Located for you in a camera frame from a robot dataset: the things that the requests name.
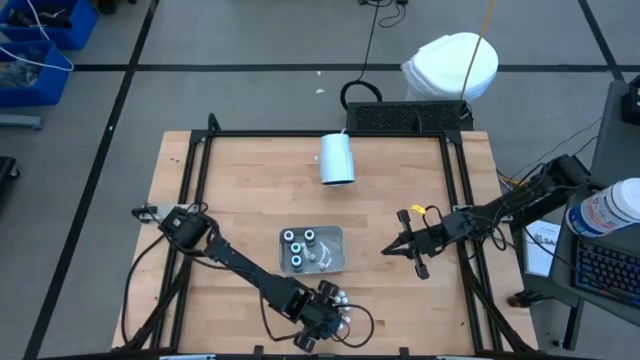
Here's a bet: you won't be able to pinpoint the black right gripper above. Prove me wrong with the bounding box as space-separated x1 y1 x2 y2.
380 209 472 281

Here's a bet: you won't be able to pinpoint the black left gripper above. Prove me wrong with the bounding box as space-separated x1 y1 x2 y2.
294 280 344 352

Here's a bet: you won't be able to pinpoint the grey plastic tray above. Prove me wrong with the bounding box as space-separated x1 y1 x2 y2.
278 224 347 276

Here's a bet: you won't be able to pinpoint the white cylindrical cup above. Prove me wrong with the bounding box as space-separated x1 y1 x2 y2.
318 132 357 187

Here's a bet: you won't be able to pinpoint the black desk foot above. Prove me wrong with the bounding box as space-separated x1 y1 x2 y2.
506 289 554 309

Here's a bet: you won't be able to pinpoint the black perforated metal box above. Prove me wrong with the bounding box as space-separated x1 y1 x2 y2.
345 99 475 134

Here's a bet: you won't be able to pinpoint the white paper sheet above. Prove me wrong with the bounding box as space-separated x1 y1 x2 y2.
522 218 564 279

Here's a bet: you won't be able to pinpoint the grey desk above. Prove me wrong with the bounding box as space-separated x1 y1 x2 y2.
547 185 640 329

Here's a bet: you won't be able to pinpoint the white bagged trash bin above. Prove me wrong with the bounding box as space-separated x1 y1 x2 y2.
401 31 500 104

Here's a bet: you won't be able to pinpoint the white wipes canister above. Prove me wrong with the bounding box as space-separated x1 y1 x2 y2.
565 177 640 239

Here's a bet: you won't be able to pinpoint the black keyboard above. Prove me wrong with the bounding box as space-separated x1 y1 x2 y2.
571 236 640 309

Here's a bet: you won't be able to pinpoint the yellow pole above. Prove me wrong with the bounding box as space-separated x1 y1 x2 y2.
458 0 498 102

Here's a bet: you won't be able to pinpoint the grey shelf panel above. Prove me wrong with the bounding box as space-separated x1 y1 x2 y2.
588 79 640 190

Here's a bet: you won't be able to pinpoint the black device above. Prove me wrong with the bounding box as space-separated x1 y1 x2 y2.
620 74 640 126

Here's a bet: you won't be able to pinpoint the black object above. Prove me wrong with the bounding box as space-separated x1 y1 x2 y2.
0 155 21 201

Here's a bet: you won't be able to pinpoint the blue plastic storage bin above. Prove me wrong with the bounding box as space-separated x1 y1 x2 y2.
0 0 99 51
0 40 74 109

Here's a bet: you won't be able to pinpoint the grey metal bar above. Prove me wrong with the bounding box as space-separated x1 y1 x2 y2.
0 114 45 132

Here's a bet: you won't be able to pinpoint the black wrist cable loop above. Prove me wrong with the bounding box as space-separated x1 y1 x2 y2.
258 289 376 350

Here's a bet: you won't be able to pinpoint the yellow network cable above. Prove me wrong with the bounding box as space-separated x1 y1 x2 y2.
497 172 527 190

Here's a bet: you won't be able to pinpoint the black aluminium table frame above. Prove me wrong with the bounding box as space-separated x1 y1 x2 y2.
112 112 540 360

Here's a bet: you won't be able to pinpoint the black coiled floor cable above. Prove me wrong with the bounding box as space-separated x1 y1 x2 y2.
339 0 384 112

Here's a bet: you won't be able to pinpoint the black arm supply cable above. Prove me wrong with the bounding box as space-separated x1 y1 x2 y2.
120 232 169 347

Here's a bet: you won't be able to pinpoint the black plug cables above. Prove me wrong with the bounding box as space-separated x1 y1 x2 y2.
356 0 410 29

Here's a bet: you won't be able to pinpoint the white cable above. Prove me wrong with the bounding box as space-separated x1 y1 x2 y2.
0 0 75 73

